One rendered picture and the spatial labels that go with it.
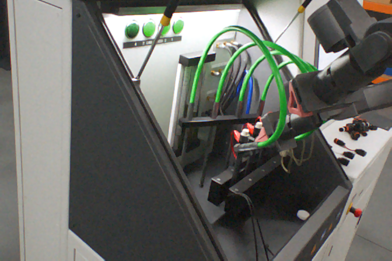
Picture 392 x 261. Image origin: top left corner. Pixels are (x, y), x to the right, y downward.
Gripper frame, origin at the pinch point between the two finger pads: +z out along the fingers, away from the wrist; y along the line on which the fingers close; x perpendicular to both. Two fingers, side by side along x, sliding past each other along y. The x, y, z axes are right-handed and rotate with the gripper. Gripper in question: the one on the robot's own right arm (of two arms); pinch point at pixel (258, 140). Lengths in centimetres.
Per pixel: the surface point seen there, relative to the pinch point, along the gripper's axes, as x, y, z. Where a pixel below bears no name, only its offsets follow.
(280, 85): 10.9, 7.8, -22.5
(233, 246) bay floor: 6.5, -25.6, 18.2
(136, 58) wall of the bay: 24.4, 30.7, 8.1
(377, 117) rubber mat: -100, -2, 20
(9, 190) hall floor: 30, 31, 192
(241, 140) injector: 2.2, 1.6, 4.3
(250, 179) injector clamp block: -4.2, -9.4, 13.1
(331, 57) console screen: -62, 25, 7
